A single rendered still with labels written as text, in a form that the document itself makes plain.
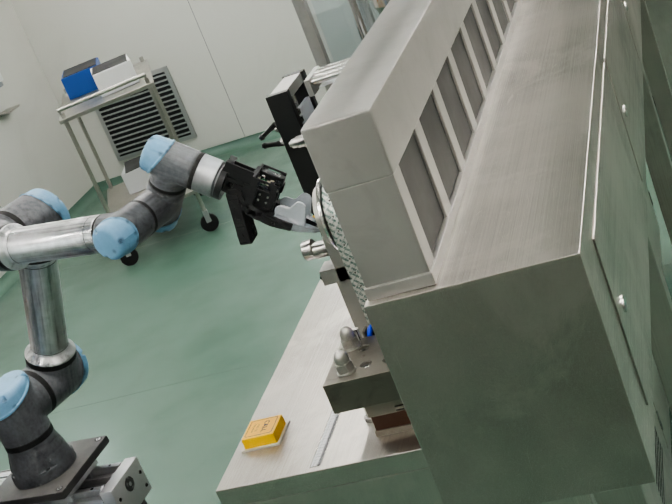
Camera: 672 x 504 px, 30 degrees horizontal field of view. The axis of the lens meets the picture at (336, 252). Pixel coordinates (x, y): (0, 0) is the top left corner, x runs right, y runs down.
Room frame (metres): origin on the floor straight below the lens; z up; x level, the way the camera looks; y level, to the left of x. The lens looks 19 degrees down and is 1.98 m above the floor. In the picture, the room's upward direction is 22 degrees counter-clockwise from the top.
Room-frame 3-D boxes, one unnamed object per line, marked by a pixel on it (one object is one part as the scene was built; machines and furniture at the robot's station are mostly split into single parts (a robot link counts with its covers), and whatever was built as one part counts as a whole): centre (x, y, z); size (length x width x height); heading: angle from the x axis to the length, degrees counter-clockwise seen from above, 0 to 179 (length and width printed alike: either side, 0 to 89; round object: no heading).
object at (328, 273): (2.31, 0.01, 1.05); 0.06 x 0.05 x 0.31; 69
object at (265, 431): (2.20, 0.26, 0.91); 0.07 x 0.07 x 0.02; 69
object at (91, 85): (7.05, 0.85, 0.51); 0.91 x 0.58 x 1.02; 3
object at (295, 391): (3.13, -0.38, 0.88); 2.52 x 0.66 x 0.04; 159
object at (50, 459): (2.64, 0.80, 0.87); 0.15 x 0.15 x 0.10
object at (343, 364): (2.05, 0.06, 1.05); 0.04 x 0.04 x 0.04
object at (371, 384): (2.04, -0.10, 1.00); 0.40 x 0.16 x 0.06; 69
